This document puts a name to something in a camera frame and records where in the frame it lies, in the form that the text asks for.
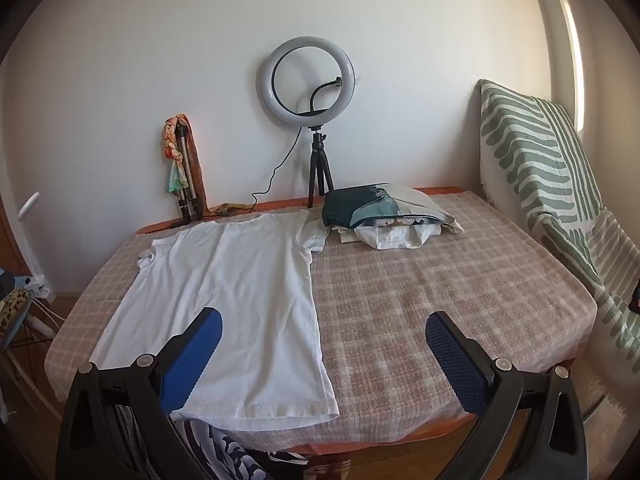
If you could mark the beige checked blanket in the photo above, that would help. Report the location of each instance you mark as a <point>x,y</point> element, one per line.
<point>425,280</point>

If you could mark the multicolour floral scarf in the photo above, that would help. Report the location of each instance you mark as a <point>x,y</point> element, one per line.
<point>175,175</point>

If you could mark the leopard print cloth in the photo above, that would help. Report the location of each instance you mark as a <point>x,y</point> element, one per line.
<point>12,305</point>

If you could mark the stack of white folded clothes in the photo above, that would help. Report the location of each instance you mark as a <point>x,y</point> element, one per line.
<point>395,237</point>

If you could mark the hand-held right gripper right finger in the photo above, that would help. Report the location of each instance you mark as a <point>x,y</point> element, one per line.
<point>452,355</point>

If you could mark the dark green patterned garment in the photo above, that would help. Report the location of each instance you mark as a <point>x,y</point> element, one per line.
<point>345,207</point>

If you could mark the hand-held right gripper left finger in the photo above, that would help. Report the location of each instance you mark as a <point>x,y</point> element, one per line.
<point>195,355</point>

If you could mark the person's dark patterned garment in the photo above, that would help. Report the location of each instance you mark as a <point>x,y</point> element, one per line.
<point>235,452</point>

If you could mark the white t-shirt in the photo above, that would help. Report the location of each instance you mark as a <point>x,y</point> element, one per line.
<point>240,285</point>

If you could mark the folded silver tripod stand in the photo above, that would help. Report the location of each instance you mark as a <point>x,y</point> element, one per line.
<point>186,200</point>

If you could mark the green striped pillow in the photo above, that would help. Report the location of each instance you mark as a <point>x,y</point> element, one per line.
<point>525,135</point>

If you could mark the small black tripod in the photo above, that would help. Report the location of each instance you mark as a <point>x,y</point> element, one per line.
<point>318,160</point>

